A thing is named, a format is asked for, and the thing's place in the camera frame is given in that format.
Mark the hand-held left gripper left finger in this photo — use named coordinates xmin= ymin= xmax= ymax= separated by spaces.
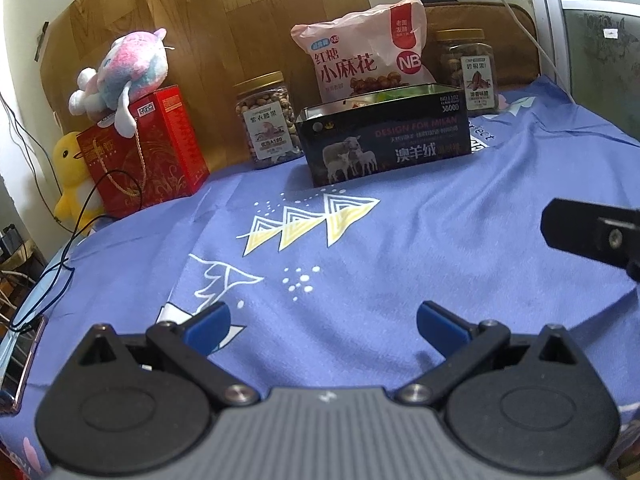
xmin=60 ymin=300 xmax=261 ymax=408

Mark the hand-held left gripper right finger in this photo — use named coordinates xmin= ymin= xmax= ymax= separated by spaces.
xmin=395 ymin=300 xmax=583 ymax=408

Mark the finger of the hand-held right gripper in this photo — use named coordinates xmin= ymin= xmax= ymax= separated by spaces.
xmin=541 ymin=197 xmax=640 ymax=283

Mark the black tin box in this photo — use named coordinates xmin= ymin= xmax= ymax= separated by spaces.
xmin=294 ymin=82 xmax=473 ymax=187

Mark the blue printed cloth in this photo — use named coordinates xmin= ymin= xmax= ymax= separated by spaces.
xmin=0 ymin=76 xmax=640 ymax=480

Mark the red gift box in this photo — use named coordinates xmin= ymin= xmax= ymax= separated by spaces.
xmin=76 ymin=85 xmax=211 ymax=218

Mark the clear cashew nut jar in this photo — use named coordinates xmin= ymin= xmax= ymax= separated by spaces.
xmin=234 ymin=71 xmax=305 ymax=170

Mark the yellow duck plush toy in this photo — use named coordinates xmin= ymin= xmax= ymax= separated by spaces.
xmin=52 ymin=131 xmax=106 ymax=233

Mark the clear pecan nut jar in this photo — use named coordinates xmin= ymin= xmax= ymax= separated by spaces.
xmin=432 ymin=29 xmax=501 ymax=116

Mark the pink and blue plush toy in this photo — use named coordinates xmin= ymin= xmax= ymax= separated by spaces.
xmin=68 ymin=29 xmax=168 ymax=137

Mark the large pink snack bag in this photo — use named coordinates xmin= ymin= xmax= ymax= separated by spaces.
xmin=291 ymin=0 xmax=438 ymax=103

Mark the wooden board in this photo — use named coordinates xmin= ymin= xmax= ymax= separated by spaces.
xmin=37 ymin=0 xmax=541 ymax=181

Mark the thin black cable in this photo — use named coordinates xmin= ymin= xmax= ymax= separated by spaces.
xmin=10 ymin=170 xmax=146 ymax=333

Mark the white cable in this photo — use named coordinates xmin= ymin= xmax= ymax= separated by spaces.
xmin=465 ymin=0 xmax=576 ymax=106

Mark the white window frame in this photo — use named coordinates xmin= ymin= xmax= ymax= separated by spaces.
xmin=522 ymin=0 xmax=640 ymax=146

